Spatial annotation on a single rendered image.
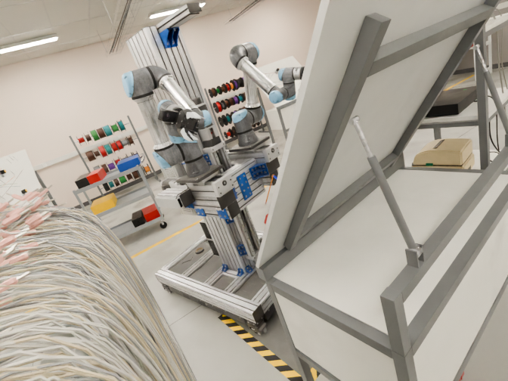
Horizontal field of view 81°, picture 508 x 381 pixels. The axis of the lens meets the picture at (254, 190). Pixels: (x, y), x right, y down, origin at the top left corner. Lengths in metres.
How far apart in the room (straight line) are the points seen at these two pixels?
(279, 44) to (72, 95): 5.80
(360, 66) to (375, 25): 0.09
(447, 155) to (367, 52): 1.43
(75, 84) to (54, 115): 0.84
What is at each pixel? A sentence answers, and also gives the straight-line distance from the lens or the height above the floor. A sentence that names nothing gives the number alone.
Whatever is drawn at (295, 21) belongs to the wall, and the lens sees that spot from 10.52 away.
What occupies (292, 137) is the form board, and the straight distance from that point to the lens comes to 0.75.
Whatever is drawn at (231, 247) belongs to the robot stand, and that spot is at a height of 0.47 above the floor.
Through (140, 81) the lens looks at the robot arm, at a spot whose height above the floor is 1.74.
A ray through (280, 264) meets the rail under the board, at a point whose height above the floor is 0.83.
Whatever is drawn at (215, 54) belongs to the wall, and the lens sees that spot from 8.96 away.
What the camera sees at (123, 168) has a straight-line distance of 4.34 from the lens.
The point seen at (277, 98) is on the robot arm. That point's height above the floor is 1.42.
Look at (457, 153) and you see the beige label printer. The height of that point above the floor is 0.83.
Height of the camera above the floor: 1.61
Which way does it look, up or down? 21 degrees down
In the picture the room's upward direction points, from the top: 19 degrees counter-clockwise
